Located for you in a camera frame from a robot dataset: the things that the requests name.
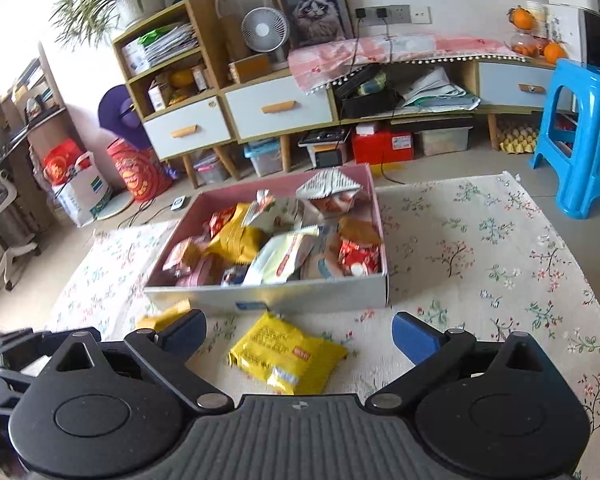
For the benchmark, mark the round white floor base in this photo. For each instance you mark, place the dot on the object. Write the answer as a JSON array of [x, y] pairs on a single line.
[[117, 205]]

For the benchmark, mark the stack of papers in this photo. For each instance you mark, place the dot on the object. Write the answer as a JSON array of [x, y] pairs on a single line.
[[435, 90]]

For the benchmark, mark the brown cardboard box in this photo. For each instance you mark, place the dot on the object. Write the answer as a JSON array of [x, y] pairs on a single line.
[[250, 69]]

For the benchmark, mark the potted plant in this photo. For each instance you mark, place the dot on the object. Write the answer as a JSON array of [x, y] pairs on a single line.
[[140, 0]]

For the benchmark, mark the low wooden cabinet white drawer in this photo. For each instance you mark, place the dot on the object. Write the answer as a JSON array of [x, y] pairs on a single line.
[[280, 107]]

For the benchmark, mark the blue lid storage bin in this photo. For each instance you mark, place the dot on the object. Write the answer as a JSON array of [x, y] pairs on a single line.
[[262, 160]]

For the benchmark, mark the black bag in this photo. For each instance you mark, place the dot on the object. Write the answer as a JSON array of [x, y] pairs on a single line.
[[365, 105]]

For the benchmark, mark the clear storage bin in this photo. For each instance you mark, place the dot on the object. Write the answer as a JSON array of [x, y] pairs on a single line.
[[210, 170]]

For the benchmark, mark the white shopping bag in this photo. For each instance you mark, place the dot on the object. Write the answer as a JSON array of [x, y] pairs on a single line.
[[82, 200]]

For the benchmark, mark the small white remote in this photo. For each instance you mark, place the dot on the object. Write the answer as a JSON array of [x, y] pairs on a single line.
[[178, 202]]

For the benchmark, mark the small yellow snack packet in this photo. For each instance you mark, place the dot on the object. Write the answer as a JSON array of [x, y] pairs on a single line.
[[162, 315]]

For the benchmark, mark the gold foil packet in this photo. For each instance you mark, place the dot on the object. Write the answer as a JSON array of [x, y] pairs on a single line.
[[360, 230]]

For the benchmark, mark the small white carton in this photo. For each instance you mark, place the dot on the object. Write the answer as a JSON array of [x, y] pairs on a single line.
[[156, 96]]

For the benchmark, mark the pink cardboard box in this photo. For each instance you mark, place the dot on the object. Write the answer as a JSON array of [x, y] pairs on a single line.
[[320, 297]]

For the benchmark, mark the glass jar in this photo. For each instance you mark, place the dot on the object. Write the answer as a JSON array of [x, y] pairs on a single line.
[[524, 44]]

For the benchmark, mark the wall socket strip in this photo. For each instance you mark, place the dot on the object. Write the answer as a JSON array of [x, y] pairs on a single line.
[[420, 15]]

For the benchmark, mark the office chair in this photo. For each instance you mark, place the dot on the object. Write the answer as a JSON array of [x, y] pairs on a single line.
[[0, 200]]

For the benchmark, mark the orange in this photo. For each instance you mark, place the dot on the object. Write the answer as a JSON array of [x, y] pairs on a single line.
[[522, 19], [555, 52]]

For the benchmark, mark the pink snack packet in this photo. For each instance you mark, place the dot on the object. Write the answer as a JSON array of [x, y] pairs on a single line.
[[200, 271]]

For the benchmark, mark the red storage box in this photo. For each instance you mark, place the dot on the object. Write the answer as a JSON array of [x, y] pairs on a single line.
[[385, 147]]

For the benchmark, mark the pale green white snack packet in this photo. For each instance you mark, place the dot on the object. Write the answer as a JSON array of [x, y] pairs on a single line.
[[280, 257]]

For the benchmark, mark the clear plastic bin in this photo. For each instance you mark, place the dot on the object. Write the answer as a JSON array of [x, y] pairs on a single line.
[[442, 141]]

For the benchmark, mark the clear wafer biscuit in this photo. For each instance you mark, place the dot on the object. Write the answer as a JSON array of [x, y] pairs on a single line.
[[182, 257]]

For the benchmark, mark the large white round fan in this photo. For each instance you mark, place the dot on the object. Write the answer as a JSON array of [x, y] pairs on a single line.
[[230, 0]]

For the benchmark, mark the framed cat picture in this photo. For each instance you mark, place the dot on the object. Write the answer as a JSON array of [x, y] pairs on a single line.
[[312, 10]]

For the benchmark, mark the silver blue candy packet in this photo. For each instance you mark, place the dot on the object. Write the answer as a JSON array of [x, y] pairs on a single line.
[[235, 276]]

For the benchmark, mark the blue plastic stool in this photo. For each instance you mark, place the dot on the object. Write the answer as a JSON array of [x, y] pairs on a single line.
[[580, 85]]

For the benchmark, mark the egg carton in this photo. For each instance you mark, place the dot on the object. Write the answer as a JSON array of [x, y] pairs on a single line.
[[517, 140]]

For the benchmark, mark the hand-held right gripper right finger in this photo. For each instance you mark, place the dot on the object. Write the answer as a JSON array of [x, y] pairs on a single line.
[[415, 335]]

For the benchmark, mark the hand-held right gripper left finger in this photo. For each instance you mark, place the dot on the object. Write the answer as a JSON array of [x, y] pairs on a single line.
[[185, 332]]

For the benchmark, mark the white red crinkled snack packet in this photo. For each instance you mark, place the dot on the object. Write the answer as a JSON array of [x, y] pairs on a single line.
[[280, 210], [330, 187]]

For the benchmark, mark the pink floral cloth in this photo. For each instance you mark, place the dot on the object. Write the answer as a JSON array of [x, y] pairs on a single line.
[[330, 60]]

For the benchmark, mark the wooden shelf cabinet white drawer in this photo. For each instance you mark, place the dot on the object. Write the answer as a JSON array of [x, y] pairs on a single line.
[[187, 130]]

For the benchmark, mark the small red candy packet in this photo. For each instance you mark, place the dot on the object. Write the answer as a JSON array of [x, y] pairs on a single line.
[[360, 260]]

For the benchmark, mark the red gift bag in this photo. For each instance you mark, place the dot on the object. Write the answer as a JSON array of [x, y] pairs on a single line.
[[62, 162]]

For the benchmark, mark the white desk fan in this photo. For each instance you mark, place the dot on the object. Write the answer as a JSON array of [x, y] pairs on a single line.
[[265, 30]]

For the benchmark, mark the small black monitor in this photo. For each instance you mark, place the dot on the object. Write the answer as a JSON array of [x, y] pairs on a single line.
[[329, 159]]

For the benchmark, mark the red printed barrel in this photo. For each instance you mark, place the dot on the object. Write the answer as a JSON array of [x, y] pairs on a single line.
[[140, 175]]

